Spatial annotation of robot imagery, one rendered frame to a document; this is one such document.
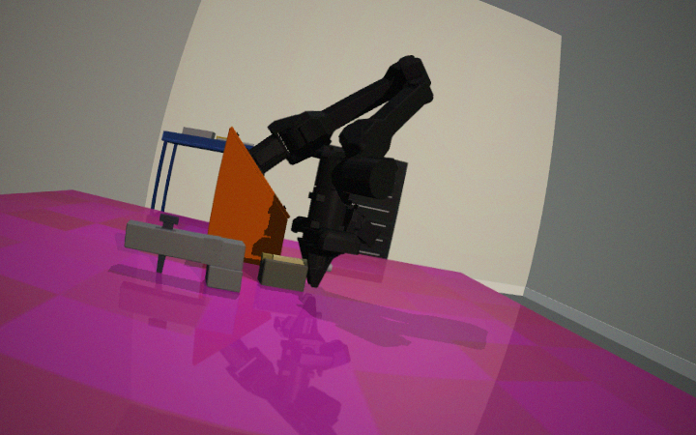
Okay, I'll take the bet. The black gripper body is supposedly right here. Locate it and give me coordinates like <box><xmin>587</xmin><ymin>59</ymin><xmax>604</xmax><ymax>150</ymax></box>
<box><xmin>291</xmin><ymin>187</ymin><xmax>361</xmax><ymax>255</ymax></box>

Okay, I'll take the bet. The grey cylinder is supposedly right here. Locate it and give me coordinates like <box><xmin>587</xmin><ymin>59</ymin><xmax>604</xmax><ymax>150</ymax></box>
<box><xmin>261</xmin><ymin>252</ymin><xmax>333</xmax><ymax>272</ymax></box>

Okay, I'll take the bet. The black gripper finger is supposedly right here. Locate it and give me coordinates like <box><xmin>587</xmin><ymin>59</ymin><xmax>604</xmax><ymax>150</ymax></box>
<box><xmin>304</xmin><ymin>243</ymin><xmax>344</xmax><ymax>287</ymax></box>
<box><xmin>298</xmin><ymin>237</ymin><xmax>312</xmax><ymax>284</ymax></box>

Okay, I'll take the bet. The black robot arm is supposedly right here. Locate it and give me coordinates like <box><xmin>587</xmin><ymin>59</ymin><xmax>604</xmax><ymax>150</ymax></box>
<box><xmin>246</xmin><ymin>55</ymin><xmax>434</xmax><ymax>247</ymax></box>

